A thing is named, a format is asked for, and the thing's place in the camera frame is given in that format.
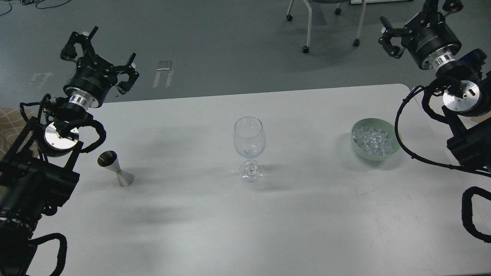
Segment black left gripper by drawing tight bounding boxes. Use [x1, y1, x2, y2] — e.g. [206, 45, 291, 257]
[60, 26, 140, 108]

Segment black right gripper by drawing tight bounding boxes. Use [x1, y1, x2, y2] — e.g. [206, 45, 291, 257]
[378, 0, 464, 70]

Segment steel double jigger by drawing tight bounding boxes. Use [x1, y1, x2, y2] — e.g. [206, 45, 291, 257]
[97, 151, 134, 187]

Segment clear ice cubes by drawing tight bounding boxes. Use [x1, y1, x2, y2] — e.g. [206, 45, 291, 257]
[351, 126, 395, 156]

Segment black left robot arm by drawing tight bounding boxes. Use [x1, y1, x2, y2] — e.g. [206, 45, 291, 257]
[1, 26, 140, 276]

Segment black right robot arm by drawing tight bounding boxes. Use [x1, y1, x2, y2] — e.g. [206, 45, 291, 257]
[378, 0, 491, 177]

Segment clear wine glass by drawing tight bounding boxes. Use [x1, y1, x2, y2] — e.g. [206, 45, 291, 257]
[233, 117, 266, 183]

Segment white rolling chair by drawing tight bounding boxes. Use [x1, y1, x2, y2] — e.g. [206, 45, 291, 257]
[286, 0, 368, 54]

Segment beige checkered chair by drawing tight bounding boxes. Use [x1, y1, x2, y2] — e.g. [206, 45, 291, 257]
[0, 108, 26, 158]

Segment green bowl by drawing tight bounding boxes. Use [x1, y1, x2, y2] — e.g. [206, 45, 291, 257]
[351, 118, 401, 161]

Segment black floor cables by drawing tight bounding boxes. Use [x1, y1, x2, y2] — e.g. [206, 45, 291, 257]
[0, 0, 72, 16]

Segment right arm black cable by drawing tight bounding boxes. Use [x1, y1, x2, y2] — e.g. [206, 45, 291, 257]
[394, 86, 491, 243]

